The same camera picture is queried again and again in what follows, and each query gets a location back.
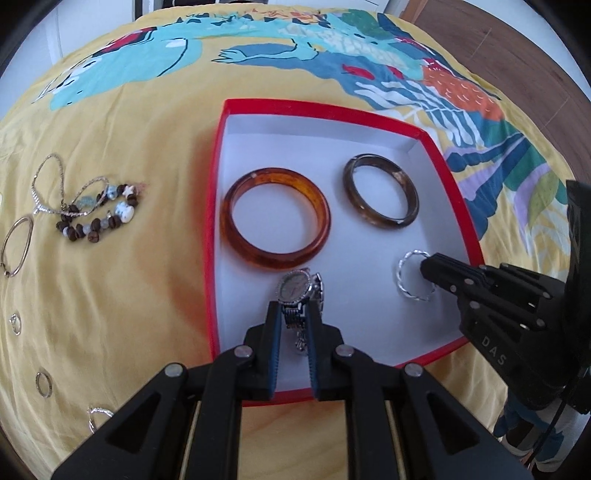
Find black cable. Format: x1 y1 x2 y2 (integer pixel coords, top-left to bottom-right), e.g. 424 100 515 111
531 369 591 469

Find amber bangle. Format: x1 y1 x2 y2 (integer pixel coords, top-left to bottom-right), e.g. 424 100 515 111
222 168 332 272

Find large twisted silver hoop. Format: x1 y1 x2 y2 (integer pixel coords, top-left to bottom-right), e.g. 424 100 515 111
394 249 437 303

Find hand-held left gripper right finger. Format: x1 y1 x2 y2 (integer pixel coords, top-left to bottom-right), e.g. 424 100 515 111
307 302 536 480

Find silver chain necklace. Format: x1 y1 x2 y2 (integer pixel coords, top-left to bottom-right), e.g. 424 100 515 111
31 154 112 217

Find small twisted silver hoop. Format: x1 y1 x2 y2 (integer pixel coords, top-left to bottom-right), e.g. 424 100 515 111
87 406 114 435

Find dark brown bangle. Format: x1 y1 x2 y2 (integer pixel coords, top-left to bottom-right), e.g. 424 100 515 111
342 154 420 229

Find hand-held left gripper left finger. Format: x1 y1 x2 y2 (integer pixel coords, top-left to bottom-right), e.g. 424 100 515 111
51 300 282 480

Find thin silver bangle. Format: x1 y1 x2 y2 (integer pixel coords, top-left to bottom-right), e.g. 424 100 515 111
0 217 35 278

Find red jewelry box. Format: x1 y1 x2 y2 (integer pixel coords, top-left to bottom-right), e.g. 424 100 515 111
203 98 485 408

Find blue and white cloth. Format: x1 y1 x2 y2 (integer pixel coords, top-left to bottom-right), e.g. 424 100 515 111
492 401 573 464

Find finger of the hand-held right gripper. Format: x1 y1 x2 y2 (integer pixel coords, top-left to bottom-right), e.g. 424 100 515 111
431 252 566 309
418 257 551 330

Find brown and white beaded bracelet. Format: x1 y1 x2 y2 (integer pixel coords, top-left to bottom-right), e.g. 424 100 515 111
55 182 146 244

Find yellow printed blanket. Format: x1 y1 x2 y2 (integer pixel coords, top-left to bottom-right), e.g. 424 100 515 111
0 7 578 480

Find silver wristwatch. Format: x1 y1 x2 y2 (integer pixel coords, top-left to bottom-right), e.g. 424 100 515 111
276 268 326 356

